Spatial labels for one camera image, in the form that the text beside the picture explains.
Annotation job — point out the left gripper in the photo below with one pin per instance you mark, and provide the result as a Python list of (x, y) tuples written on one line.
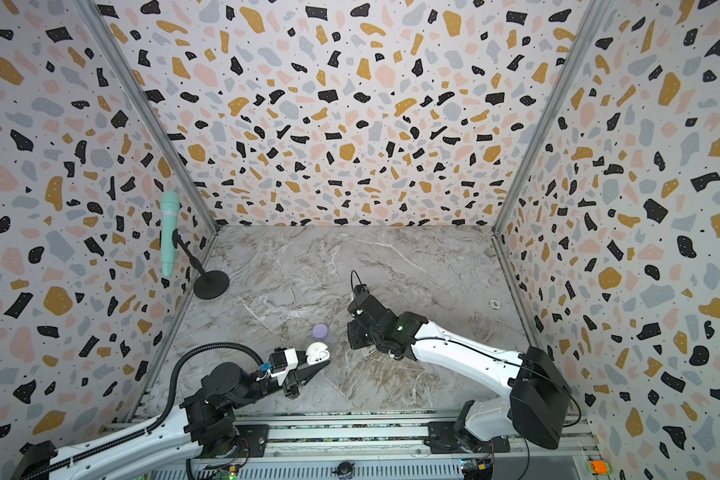
[(301, 378)]

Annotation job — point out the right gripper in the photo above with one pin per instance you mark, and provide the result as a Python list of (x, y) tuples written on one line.
[(360, 325)]

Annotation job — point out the white earbud charging case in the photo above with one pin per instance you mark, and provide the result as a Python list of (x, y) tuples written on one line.
[(317, 353)]

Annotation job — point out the purple earbud charging case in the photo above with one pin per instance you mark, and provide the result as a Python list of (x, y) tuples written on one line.
[(320, 331)]

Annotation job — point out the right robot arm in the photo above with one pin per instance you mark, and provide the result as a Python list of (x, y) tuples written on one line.
[(532, 399)]

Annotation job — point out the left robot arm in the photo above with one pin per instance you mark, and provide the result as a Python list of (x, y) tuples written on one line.
[(200, 424)]

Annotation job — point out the black microphone stand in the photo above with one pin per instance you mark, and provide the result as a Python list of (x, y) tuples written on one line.
[(209, 284)]

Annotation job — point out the orange button box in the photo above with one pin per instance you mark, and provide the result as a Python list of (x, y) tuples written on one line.
[(599, 467)]

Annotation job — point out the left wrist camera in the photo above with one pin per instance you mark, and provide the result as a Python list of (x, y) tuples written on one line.
[(281, 363)]

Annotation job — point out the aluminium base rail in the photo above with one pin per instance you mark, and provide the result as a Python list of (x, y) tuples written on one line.
[(382, 446)]

